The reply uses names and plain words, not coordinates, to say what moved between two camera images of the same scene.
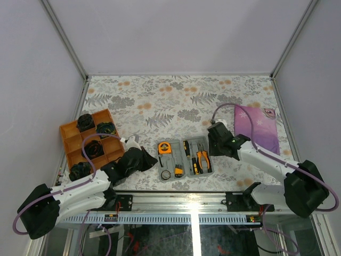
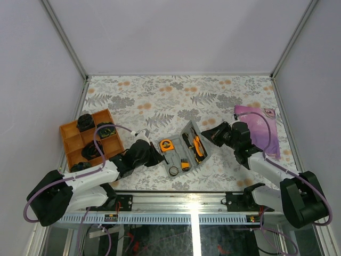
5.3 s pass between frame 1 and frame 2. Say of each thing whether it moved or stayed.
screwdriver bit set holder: moved
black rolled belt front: stayed
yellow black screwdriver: moved
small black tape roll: moved
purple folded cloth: stayed
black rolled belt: stayed
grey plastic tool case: moved
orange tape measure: moved
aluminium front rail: stayed
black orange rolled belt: stayed
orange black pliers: moved
